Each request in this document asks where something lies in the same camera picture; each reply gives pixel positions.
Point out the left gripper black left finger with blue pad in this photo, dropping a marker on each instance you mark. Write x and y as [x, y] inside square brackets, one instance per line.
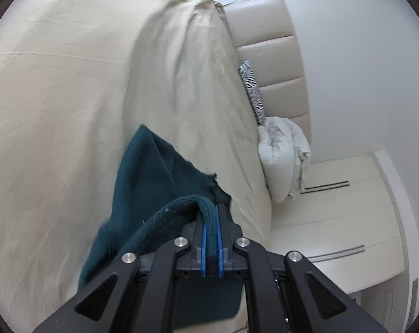
[135, 293]

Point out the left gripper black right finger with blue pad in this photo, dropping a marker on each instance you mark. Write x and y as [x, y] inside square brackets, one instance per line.
[285, 293]

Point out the dark teal fleece garment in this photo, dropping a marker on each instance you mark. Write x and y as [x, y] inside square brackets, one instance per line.
[157, 193]

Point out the white folded duvet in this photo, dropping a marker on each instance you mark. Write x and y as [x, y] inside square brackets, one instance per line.
[285, 155]

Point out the zebra print pillow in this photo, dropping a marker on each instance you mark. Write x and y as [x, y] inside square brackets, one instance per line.
[251, 87]

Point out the beige bed sheet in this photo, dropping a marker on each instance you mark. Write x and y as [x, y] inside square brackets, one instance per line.
[77, 79]

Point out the beige padded headboard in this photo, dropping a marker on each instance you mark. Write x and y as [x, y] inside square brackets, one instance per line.
[264, 34]

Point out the cream wardrobe with dark handles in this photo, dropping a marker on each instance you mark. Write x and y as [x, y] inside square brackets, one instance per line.
[348, 224]

